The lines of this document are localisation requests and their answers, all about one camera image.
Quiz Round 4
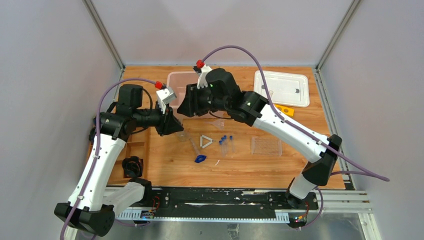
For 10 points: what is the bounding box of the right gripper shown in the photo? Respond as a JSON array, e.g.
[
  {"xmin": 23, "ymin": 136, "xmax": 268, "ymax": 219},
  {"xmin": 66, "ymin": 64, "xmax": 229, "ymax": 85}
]
[{"xmin": 177, "ymin": 82, "xmax": 230, "ymax": 118}]

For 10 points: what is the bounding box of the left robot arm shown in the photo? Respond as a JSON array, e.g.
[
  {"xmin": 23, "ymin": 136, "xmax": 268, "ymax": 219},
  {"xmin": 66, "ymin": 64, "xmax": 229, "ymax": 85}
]
[{"xmin": 54, "ymin": 82, "xmax": 183, "ymax": 237}]

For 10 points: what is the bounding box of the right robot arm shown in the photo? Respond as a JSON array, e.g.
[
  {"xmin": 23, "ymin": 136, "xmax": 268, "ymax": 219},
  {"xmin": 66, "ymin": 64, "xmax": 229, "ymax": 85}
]
[{"xmin": 177, "ymin": 68, "xmax": 342, "ymax": 209}]

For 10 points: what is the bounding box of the small glass flask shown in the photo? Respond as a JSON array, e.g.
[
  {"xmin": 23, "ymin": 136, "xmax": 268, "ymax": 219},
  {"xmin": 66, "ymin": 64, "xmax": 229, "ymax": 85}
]
[{"xmin": 175, "ymin": 130, "xmax": 190, "ymax": 142}]

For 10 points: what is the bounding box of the pink plastic bin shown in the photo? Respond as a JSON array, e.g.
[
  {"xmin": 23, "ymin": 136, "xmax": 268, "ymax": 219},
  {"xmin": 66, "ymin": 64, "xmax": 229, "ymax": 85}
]
[{"xmin": 165, "ymin": 71, "xmax": 229, "ymax": 120}]

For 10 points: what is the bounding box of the clear plastic funnel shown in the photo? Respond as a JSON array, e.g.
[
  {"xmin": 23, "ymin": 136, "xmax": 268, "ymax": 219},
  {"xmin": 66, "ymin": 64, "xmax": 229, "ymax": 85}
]
[{"xmin": 205, "ymin": 118, "xmax": 225, "ymax": 130}]

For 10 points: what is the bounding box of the glass graduated tube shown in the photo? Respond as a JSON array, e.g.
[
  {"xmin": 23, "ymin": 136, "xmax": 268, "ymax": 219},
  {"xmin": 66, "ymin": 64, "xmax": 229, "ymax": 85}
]
[{"xmin": 189, "ymin": 137, "xmax": 202, "ymax": 158}]

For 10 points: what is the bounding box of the wooden compartment tray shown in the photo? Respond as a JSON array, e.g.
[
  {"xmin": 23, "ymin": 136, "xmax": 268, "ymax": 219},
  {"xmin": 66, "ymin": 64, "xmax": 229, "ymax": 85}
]
[{"xmin": 107, "ymin": 130, "xmax": 150, "ymax": 186}]

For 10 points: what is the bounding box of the clay pipe triangle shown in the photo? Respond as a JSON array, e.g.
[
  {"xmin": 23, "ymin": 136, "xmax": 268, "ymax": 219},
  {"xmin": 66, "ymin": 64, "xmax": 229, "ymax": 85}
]
[{"xmin": 199, "ymin": 135, "xmax": 214, "ymax": 149}]

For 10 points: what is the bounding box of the blue capped tube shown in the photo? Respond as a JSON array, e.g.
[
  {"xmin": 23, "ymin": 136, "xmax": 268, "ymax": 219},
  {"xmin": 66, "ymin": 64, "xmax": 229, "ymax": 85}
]
[
  {"xmin": 218, "ymin": 140, "xmax": 226, "ymax": 157},
  {"xmin": 229, "ymin": 135, "xmax": 236, "ymax": 153},
  {"xmin": 221, "ymin": 135, "xmax": 228, "ymax": 156}
]

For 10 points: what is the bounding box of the blue plastic clip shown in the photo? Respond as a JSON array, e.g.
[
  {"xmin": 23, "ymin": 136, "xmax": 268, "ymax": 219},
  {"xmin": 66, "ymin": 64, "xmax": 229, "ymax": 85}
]
[{"xmin": 194, "ymin": 154, "xmax": 207, "ymax": 163}]

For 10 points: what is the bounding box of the rolled dark floral tie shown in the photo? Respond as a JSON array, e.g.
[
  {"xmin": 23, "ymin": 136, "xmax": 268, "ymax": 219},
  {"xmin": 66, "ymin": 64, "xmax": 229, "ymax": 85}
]
[{"xmin": 121, "ymin": 156, "xmax": 144, "ymax": 178}]

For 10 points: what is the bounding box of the clear well plate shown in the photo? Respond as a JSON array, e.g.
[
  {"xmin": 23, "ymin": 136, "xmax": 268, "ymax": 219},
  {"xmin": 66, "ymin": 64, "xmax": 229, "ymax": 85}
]
[{"xmin": 250, "ymin": 136, "xmax": 283, "ymax": 157}]

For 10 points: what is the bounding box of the white plastic lid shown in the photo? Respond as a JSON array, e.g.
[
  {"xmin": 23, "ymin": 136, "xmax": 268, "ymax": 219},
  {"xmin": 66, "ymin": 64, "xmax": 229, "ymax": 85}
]
[{"xmin": 263, "ymin": 70, "xmax": 310, "ymax": 108}]

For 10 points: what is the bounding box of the yellow test tube rack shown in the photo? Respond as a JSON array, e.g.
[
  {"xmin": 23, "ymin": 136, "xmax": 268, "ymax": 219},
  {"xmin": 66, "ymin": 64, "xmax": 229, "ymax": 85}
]
[{"xmin": 274, "ymin": 104, "xmax": 295, "ymax": 117}]

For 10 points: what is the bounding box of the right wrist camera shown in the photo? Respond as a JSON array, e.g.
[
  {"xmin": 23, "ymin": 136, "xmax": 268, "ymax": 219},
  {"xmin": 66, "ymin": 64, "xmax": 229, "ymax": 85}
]
[{"xmin": 193, "ymin": 65, "xmax": 213, "ymax": 89}]

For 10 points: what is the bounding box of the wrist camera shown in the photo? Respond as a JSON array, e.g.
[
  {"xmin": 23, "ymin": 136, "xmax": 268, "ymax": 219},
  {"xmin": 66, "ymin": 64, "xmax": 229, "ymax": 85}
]
[
  {"xmin": 156, "ymin": 86, "xmax": 177, "ymax": 114},
  {"xmin": 193, "ymin": 65, "xmax": 213, "ymax": 89}
]

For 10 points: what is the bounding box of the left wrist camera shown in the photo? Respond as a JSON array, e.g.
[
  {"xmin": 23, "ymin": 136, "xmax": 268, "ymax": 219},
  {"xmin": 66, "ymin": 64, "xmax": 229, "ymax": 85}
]
[{"xmin": 156, "ymin": 86, "xmax": 177, "ymax": 114}]

